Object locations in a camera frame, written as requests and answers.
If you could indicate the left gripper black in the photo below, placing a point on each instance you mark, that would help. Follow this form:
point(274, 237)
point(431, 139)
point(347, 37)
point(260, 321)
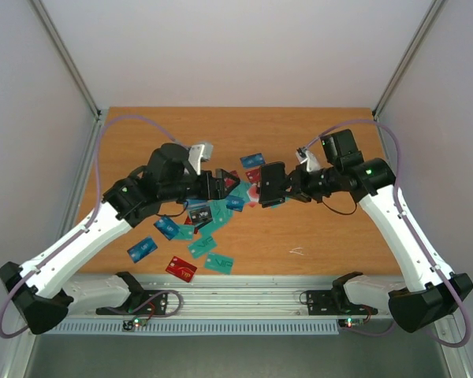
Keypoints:
point(219, 193)

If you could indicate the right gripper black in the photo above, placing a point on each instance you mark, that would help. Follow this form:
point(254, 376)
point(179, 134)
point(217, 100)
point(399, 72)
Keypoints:
point(290, 187)

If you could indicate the black leather card holder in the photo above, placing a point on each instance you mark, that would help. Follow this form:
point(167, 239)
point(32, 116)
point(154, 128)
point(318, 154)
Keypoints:
point(272, 178)

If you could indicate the red VIP card bottom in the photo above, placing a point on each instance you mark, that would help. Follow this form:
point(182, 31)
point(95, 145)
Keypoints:
point(181, 269)

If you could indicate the red vip card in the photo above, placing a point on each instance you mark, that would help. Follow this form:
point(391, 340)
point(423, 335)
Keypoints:
point(181, 269)
point(254, 175)

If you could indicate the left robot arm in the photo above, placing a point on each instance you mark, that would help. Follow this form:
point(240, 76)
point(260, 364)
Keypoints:
point(167, 177)

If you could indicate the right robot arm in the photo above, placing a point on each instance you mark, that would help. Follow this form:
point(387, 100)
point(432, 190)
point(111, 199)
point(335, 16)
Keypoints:
point(431, 289)

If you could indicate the blue card centre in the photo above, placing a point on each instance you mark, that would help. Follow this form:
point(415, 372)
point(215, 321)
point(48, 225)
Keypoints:
point(234, 203)

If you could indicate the blue card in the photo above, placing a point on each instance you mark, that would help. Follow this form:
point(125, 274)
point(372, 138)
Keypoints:
point(143, 248)
point(167, 227)
point(234, 203)
point(252, 161)

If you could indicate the teal card long centre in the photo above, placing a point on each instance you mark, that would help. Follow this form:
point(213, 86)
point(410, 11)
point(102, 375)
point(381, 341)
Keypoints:
point(220, 217)

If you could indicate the black VIP card centre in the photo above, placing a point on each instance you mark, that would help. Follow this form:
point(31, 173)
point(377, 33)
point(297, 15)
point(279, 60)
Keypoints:
point(200, 215)

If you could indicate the white red pattern card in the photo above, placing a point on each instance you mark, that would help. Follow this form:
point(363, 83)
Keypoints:
point(253, 195)

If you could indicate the red VIP card upper right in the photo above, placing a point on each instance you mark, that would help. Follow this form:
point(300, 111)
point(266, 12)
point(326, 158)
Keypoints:
point(254, 175)

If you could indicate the blue card top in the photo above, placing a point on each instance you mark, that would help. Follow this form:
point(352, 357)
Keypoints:
point(252, 161)

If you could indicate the teal card small lower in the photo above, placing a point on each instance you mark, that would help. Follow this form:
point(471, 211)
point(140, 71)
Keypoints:
point(186, 232)

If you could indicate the teal VIP card middle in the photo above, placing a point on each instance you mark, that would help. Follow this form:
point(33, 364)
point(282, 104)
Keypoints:
point(202, 246)

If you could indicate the teal vip card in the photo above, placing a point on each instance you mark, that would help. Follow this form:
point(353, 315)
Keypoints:
point(219, 263)
point(202, 246)

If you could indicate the blue card lower left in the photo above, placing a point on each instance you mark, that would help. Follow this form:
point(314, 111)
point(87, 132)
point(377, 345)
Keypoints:
point(167, 227)

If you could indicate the teal VIP card bottom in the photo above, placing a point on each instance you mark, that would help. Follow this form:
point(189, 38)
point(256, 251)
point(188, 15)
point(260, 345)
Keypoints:
point(219, 263)

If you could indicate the blue card far left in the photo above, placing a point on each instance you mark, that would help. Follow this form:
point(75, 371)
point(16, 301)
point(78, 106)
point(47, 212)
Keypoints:
point(143, 248)

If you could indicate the right circuit board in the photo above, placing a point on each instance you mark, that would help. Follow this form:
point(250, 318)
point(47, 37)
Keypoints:
point(352, 322)

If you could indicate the circuit board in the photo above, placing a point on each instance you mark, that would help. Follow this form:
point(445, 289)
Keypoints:
point(352, 322)
point(134, 324)

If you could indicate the left circuit board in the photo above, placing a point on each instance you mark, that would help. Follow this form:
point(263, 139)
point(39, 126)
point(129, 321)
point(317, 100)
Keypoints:
point(134, 324)

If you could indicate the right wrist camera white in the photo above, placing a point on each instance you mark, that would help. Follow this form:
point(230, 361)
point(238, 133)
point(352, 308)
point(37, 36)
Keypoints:
point(308, 160)

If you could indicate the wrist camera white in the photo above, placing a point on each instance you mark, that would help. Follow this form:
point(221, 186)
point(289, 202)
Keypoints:
point(199, 153)
point(308, 160)

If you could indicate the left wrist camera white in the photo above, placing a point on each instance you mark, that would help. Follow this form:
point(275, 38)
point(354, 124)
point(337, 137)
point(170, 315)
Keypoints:
point(199, 153)

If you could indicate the aluminium rail frame front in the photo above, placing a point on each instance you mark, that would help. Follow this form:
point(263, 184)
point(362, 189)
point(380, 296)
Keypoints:
point(229, 295)

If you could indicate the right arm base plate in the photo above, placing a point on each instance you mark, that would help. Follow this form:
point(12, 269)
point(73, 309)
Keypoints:
point(324, 302)

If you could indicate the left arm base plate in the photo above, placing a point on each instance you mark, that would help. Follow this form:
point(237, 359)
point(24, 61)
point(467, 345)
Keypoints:
point(142, 304)

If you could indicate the grey slotted cable duct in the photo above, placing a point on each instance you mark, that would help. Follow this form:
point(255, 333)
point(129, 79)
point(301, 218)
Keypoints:
point(195, 327)

